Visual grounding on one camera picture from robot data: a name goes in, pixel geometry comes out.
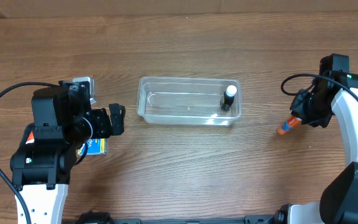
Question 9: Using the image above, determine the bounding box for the white Hansaplast plaster box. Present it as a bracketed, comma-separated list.
[72, 77, 96, 105]

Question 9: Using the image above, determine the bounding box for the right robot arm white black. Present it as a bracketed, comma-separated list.
[274, 70, 358, 223]

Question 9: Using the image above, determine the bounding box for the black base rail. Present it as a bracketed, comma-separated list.
[67, 211, 277, 224]

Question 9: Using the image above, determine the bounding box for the blue yellow VapoDrops box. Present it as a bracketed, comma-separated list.
[86, 139, 108, 156]

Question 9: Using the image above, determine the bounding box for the red white small box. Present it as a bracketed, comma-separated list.
[25, 131, 35, 144]

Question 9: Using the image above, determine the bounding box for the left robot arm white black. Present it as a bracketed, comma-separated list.
[10, 103, 126, 223]

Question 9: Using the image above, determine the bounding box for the orange bottle white cap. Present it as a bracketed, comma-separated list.
[277, 116, 302, 135]

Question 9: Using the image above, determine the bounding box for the dark bottle white cap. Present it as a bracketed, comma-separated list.
[220, 85, 237, 111]

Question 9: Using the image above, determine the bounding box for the clear plastic container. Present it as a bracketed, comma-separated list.
[137, 77, 242, 126]

